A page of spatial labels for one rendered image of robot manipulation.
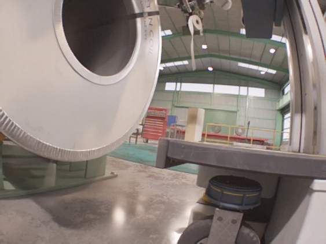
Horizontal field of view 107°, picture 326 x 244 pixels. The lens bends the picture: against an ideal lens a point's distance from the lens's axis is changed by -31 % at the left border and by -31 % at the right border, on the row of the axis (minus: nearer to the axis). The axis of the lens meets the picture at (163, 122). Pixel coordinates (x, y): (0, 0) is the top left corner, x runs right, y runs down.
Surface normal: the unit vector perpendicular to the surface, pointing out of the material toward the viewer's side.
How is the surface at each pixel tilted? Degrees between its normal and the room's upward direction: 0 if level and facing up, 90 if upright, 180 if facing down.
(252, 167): 90
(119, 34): 110
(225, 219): 90
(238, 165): 90
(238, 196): 90
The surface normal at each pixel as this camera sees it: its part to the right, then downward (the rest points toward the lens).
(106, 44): -0.37, 0.06
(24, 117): 0.93, 0.10
